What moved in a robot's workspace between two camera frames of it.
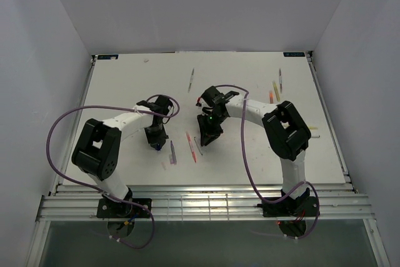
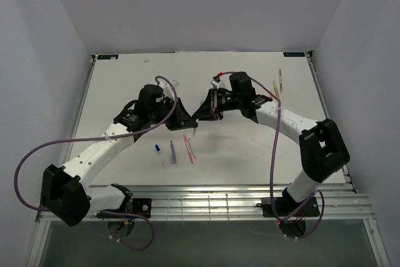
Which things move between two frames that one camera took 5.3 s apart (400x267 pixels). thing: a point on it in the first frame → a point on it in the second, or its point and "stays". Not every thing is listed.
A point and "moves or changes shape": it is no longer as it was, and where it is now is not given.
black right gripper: (207, 134) → (210, 110)
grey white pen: (280, 80) stays
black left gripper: (160, 139) → (182, 119)
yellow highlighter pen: (276, 91) stays
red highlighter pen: (191, 147) moves or changes shape
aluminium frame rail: (205, 202) stays
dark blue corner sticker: (294, 54) stays
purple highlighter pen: (172, 159) stays
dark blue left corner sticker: (102, 57) stays
